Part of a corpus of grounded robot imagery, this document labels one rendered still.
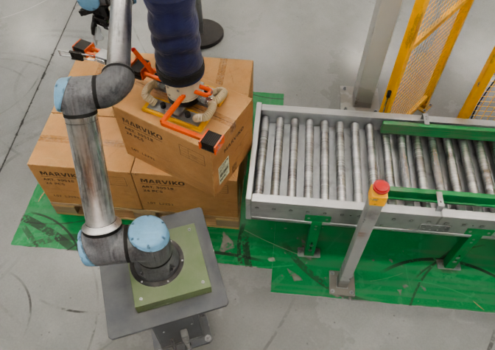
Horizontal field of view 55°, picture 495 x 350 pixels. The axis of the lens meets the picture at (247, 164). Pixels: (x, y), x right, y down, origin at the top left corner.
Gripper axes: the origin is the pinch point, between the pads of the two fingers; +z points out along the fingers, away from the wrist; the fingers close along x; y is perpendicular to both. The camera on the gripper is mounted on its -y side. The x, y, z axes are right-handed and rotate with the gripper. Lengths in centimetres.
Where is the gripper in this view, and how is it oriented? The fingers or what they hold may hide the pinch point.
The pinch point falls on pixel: (104, 36)
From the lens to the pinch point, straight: 245.9
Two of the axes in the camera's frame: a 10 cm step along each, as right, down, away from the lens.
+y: 8.9, 3.6, -2.7
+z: 0.0, 5.9, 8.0
